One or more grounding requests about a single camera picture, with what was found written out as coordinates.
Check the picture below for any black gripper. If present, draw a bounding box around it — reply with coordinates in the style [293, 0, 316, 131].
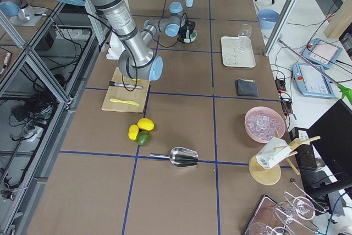
[178, 20, 196, 43]

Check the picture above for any mint green bowl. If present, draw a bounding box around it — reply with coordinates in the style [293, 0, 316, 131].
[188, 30, 197, 43]

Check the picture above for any blue bowl on side table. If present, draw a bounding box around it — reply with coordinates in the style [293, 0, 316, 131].
[257, 9, 280, 30]

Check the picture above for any pink bowl with ice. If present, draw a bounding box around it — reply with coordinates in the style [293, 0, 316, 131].
[244, 106, 286, 143]

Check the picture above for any metal ice scoop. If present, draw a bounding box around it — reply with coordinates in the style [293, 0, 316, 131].
[150, 146, 199, 167]

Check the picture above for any cream bear tray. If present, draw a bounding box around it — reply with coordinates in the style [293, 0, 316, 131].
[221, 36, 256, 68]

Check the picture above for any clear wine glass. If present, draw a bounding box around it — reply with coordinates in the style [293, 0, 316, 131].
[235, 24, 252, 54]

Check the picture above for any yellow plastic knife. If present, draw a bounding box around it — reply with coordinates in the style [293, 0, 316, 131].
[109, 98, 139, 106]

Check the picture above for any yellow lemon upper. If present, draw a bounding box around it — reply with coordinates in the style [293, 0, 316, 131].
[137, 118, 155, 131]

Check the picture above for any yellow lemon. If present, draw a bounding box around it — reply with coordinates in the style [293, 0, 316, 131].
[128, 124, 140, 141]
[137, 118, 155, 131]

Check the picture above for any yellow lemon left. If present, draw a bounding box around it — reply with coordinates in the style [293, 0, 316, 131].
[128, 124, 140, 141]

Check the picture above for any green lime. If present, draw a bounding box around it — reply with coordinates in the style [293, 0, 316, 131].
[136, 130, 150, 146]

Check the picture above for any blue teach pendant far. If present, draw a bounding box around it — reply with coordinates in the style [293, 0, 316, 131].
[302, 38, 342, 69]

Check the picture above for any blue teach pendant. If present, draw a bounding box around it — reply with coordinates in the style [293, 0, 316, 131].
[302, 38, 342, 69]
[292, 63, 335, 99]

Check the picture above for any blue teach pendant near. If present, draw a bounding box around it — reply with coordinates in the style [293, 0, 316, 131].
[292, 63, 335, 99]

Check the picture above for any black laptop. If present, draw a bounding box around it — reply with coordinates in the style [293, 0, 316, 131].
[298, 100, 351, 198]

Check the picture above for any glassware on tray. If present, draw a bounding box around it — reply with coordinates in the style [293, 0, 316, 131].
[243, 192, 326, 234]

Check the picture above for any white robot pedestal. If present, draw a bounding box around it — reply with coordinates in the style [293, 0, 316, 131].
[106, 33, 125, 61]

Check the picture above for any black handled steel peeler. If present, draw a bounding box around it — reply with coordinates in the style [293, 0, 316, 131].
[109, 81, 144, 90]

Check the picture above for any aluminium frame post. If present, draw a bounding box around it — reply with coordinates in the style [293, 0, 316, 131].
[263, 0, 297, 56]

